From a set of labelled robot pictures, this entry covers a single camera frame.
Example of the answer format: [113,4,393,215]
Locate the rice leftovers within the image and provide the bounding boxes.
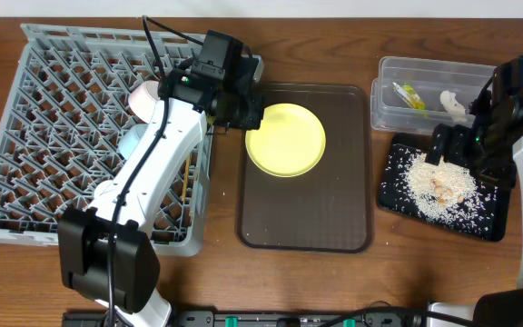
[379,144,498,228]

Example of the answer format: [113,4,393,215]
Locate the white tissue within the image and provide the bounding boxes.
[439,90,467,123]

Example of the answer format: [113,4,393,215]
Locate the yellow plate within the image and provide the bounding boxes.
[245,104,326,178]

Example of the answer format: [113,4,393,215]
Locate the wooden chopstick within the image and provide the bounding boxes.
[181,154,191,205]

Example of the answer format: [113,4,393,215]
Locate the white bowl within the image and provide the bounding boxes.
[128,81,159,123]

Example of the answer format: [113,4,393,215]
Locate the green snack wrapper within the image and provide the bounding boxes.
[392,82,426,110]

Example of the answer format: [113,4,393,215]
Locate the light blue bowl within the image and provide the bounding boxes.
[118,124,147,160]

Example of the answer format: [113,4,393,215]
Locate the white paper cup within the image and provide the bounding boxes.
[93,180,113,199]

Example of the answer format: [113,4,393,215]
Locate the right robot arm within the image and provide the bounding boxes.
[426,88,523,326]

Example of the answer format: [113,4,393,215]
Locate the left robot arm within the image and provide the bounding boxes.
[58,54,263,326]

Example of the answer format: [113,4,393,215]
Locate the grey dishwasher rack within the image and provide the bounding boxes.
[0,24,212,256]

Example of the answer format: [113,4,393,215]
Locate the black tray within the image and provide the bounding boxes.
[378,134,510,242]

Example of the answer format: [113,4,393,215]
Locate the clear plastic bin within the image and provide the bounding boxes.
[370,56,494,135]

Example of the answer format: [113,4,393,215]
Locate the dark brown serving tray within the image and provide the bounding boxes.
[236,84,373,253]

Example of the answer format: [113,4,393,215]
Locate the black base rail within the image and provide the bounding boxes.
[61,311,426,327]

